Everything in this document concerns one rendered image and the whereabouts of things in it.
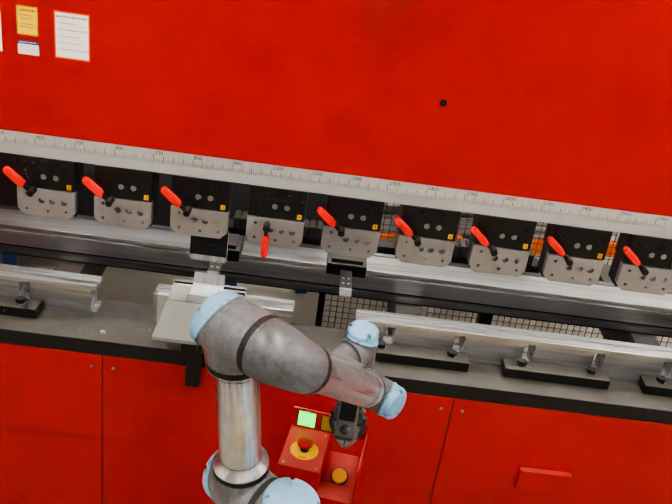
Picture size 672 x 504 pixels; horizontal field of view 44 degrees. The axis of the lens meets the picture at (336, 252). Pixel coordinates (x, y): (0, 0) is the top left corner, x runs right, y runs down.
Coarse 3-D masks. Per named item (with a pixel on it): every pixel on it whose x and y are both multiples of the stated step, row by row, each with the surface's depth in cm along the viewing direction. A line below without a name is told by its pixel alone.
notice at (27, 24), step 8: (16, 8) 195; (24, 8) 195; (32, 8) 195; (16, 16) 196; (24, 16) 196; (32, 16) 196; (24, 24) 197; (32, 24) 197; (24, 32) 198; (32, 32) 198
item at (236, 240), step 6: (234, 234) 255; (228, 240) 251; (234, 240) 251; (240, 240) 254; (228, 246) 248; (234, 246) 248; (240, 246) 251; (228, 252) 248; (234, 252) 248; (240, 252) 252; (228, 258) 249; (234, 258) 249; (210, 264) 242; (216, 264) 243; (210, 270) 239; (216, 270) 240
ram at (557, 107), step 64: (0, 0) 194; (64, 0) 194; (128, 0) 194; (192, 0) 193; (256, 0) 193; (320, 0) 192; (384, 0) 192; (448, 0) 191; (512, 0) 191; (576, 0) 190; (640, 0) 190; (0, 64) 201; (64, 64) 201; (128, 64) 200; (192, 64) 200; (256, 64) 200; (320, 64) 199; (384, 64) 199; (448, 64) 198; (512, 64) 198; (576, 64) 197; (640, 64) 197; (0, 128) 209; (64, 128) 208; (128, 128) 208; (192, 128) 207; (256, 128) 207; (320, 128) 206; (384, 128) 206; (448, 128) 205; (512, 128) 205; (576, 128) 204; (640, 128) 204; (320, 192) 214; (384, 192) 214; (512, 192) 213; (576, 192) 212; (640, 192) 212
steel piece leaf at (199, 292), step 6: (192, 288) 230; (198, 288) 230; (204, 288) 231; (210, 288) 231; (216, 288) 232; (222, 288) 232; (192, 294) 223; (198, 294) 228; (204, 294) 228; (210, 294) 228; (192, 300) 224; (198, 300) 224; (204, 300) 224
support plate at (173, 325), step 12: (180, 288) 230; (168, 300) 223; (180, 300) 224; (168, 312) 218; (180, 312) 219; (192, 312) 220; (168, 324) 213; (180, 324) 214; (156, 336) 208; (168, 336) 209; (180, 336) 209
